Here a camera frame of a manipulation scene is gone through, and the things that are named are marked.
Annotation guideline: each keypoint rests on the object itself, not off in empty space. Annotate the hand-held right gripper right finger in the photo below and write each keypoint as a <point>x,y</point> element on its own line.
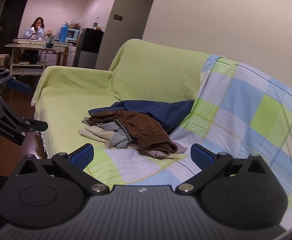
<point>202,155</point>

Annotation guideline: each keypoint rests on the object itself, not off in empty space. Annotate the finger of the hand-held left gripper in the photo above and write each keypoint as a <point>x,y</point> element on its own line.
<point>19,86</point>
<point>36,126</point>

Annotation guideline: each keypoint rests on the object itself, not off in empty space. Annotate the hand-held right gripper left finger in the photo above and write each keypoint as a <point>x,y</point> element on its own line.
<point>82,156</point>

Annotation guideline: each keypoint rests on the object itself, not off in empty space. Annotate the navy blue garment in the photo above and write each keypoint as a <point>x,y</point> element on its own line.
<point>156,110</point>

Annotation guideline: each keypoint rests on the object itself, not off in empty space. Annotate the pale pink garment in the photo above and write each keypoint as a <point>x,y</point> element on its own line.
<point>179,148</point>

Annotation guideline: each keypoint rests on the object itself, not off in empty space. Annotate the beige garment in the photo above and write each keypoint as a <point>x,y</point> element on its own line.
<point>96,133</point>

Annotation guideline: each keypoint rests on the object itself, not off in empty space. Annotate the grey garment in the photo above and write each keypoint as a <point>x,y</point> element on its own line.
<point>118,137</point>

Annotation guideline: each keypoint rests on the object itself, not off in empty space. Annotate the cluttered wooden desk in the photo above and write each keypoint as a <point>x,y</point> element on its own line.
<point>23,45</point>

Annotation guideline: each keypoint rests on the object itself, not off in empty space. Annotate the green cup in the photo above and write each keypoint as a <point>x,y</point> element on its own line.
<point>49,42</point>

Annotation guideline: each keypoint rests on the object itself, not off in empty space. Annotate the white low cabinet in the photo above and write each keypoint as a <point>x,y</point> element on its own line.
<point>71,52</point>

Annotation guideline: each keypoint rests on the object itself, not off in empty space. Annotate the blue green checked blanket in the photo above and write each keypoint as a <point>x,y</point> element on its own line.
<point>236,100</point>

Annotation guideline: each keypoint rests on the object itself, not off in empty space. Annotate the brown knitted garment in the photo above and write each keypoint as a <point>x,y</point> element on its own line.
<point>141,127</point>

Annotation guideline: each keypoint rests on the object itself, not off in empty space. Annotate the blue jug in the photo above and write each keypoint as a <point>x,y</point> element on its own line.
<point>63,33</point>

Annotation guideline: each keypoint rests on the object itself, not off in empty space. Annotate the dark door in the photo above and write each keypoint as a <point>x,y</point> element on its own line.
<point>11,17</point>

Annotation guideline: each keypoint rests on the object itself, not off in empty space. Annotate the light blue microwave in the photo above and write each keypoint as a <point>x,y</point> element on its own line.
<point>72,35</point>

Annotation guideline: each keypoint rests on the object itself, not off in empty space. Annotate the black and grey fridge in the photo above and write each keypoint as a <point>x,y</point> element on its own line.
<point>89,41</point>

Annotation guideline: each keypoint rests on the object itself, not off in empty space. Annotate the clear water bottle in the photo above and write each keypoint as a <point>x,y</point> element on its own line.
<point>96,23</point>

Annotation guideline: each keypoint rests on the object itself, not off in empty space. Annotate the green covered sofa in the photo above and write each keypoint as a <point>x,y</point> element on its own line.
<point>136,70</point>

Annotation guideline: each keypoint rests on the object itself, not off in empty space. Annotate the dark wall switch panel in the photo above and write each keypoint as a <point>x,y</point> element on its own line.
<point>118,17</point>

